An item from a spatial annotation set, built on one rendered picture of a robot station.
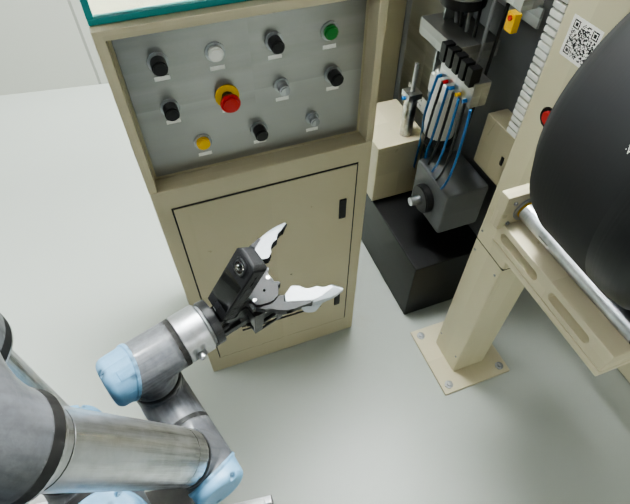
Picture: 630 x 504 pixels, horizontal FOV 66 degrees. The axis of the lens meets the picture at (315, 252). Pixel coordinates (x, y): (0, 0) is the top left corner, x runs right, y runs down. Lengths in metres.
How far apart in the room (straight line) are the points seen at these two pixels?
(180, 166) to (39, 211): 1.54
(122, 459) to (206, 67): 0.75
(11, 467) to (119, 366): 0.27
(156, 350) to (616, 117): 0.68
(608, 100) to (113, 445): 0.72
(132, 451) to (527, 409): 1.56
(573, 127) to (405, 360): 1.27
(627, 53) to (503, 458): 1.36
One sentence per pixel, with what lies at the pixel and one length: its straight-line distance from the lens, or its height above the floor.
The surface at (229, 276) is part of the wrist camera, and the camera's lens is 0.69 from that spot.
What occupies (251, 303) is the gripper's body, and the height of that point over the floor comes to 1.07.
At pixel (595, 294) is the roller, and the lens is 1.05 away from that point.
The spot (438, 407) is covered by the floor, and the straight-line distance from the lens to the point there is 1.84.
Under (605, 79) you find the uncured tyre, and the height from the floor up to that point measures 1.31.
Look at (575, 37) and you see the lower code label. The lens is 1.08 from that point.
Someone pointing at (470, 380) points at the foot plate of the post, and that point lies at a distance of 1.90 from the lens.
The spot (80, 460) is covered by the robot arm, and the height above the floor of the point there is 1.21.
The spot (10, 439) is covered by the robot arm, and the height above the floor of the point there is 1.30.
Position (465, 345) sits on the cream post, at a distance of 1.74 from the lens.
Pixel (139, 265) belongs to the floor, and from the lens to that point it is 2.23.
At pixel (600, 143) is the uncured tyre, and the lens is 0.78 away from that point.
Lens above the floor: 1.66
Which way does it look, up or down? 51 degrees down
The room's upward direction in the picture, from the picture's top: straight up
